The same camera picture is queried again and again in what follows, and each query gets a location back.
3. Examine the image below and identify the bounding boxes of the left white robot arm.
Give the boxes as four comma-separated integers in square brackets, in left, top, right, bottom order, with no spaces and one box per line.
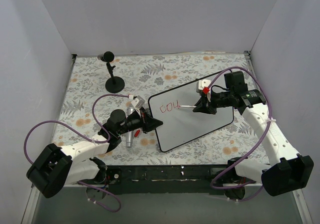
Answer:
[26,108,163,198]

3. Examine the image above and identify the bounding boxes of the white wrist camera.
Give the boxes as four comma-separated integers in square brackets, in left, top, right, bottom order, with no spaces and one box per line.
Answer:
[195,79,211,102]
[131,96,145,109]

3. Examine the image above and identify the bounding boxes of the floral table mat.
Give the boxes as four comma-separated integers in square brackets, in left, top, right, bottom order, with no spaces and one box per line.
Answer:
[53,54,258,165]

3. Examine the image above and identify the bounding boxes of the white whiteboard black frame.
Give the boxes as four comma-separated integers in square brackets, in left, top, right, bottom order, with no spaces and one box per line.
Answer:
[147,79,234,152]

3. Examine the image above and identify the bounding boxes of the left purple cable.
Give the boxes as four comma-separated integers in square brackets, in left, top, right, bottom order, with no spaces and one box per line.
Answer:
[23,93,137,212]

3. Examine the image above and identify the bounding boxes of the silver microphone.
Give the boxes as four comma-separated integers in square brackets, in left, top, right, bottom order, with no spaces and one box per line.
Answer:
[126,105,135,148]

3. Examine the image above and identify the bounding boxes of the black microphone stand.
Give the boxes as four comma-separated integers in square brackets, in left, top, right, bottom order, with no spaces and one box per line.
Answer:
[105,62,125,93]

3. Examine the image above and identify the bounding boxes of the red white marker pen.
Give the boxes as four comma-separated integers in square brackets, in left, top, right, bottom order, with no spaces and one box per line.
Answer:
[179,105,196,108]

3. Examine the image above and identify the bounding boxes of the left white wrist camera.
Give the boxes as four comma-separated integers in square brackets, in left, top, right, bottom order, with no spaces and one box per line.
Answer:
[131,96,145,109]

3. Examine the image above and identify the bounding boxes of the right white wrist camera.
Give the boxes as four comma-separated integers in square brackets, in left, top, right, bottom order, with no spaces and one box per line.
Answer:
[195,79,211,102]

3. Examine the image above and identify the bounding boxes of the black base bar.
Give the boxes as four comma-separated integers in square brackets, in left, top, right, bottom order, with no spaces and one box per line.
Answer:
[106,164,227,195]

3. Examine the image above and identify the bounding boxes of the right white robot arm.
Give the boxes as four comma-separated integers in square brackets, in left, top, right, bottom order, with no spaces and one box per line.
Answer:
[192,67,314,196]

